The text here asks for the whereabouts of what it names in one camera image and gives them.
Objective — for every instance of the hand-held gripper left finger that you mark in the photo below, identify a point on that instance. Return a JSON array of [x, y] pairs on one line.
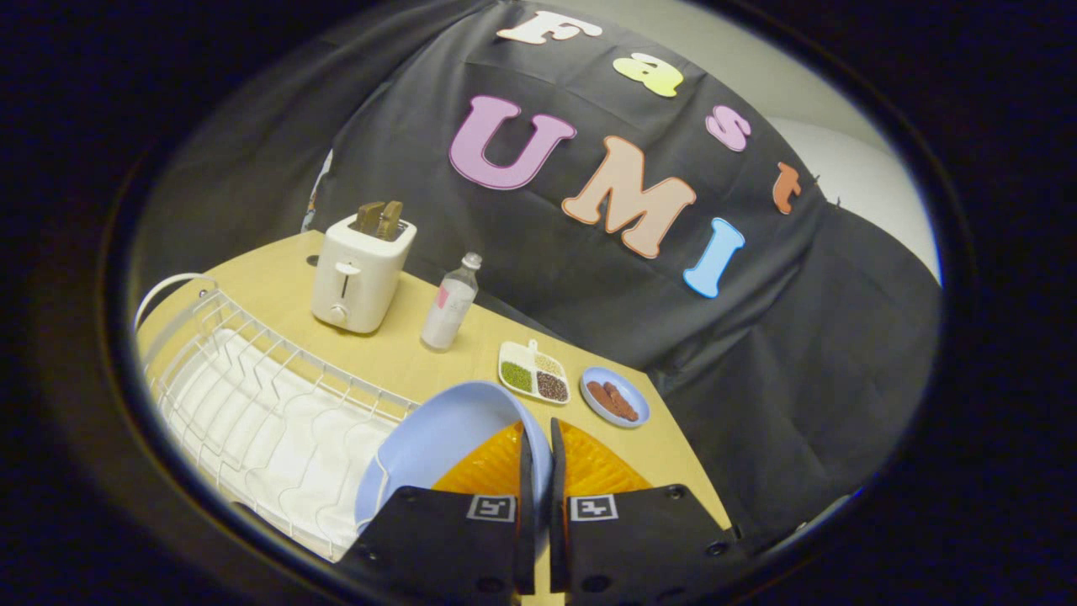
[[525, 539]]

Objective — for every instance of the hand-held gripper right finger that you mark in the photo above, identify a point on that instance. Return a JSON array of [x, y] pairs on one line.
[[559, 539]]

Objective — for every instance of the light blue plate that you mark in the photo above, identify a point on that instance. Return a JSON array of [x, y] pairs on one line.
[[437, 446]]

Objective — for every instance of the small blue plate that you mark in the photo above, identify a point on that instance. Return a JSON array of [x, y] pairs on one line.
[[618, 404]]

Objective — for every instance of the white divided dish with beans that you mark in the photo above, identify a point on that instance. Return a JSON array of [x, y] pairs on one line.
[[534, 372]]

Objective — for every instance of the brown sausage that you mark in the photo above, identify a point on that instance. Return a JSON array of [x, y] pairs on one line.
[[600, 396], [621, 402]]

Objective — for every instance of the clear plastic bottle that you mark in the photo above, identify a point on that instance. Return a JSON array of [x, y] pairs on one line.
[[450, 307]]

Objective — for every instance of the black backdrop cloth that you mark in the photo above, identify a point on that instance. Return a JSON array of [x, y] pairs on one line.
[[639, 252]]

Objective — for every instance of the white toaster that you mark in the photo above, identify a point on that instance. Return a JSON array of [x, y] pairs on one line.
[[358, 282]]

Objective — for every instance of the brown toast slice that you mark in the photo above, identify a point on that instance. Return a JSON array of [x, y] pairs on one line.
[[368, 216], [389, 219]]

